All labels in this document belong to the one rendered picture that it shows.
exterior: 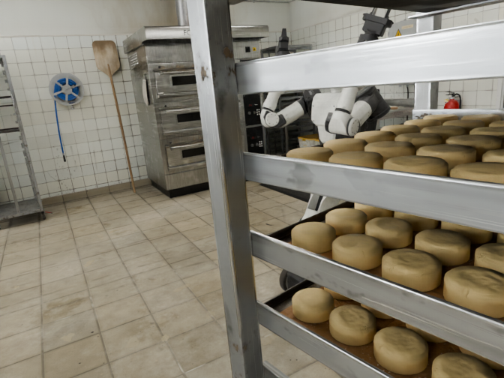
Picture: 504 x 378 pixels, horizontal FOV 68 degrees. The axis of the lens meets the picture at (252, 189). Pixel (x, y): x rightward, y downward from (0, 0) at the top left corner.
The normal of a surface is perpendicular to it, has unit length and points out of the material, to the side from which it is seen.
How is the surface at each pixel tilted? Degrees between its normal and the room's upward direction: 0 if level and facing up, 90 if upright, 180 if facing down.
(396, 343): 0
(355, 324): 0
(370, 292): 90
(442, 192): 90
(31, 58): 90
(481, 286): 0
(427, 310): 90
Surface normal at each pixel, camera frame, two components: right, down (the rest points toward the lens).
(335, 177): -0.76, 0.24
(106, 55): 0.49, 0.03
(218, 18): 0.65, 0.15
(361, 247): -0.08, -0.96
